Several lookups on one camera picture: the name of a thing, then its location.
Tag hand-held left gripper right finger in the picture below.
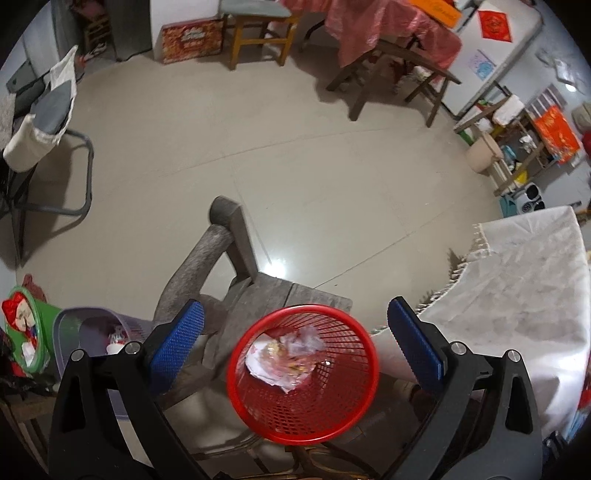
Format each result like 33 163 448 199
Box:
383 296 543 480

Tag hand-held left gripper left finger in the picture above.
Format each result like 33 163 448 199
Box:
48 299 218 480

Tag red mesh wastebasket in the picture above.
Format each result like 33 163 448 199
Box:
226 304 380 446

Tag crumpled white paper wrappers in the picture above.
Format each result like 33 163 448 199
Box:
245 323 326 394

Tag lavender plastic bin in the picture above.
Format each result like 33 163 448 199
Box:
52 305 155 421

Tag white tablecloth table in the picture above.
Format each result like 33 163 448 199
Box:
369 206 591 439

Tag grey wooden chair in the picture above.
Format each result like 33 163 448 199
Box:
152 195 379 480

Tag green plastic bin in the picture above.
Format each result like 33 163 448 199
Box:
7 286 63 377

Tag red plastic bag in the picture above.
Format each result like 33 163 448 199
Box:
1 291 40 333

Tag small white appliance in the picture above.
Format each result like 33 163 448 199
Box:
515 185 546 214

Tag wooden rack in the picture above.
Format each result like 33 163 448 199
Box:
455 85 561 197

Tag beige plastic bucket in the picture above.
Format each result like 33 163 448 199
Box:
465 131 504 175

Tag white cloth bag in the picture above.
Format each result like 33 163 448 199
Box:
4 113 61 172

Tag white towel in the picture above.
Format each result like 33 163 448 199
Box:
492 95 525 125

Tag orange red printed bag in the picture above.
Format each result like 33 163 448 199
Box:
533 106 580 164

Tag metal folding chair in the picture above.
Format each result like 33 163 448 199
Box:
0 45 94 268

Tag white paper drawing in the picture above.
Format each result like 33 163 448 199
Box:
468 50 496 80

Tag dark wooden chair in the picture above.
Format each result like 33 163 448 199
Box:
325 39 462 127

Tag red printed cardboard box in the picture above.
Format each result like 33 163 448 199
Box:
161 17 225 64

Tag wooden stool grey seat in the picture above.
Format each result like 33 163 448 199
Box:
218 0 301 71

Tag red square paper decoration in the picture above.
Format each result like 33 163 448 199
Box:
478 10 514 43

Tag orange flat box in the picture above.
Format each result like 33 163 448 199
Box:
411 0 462 29

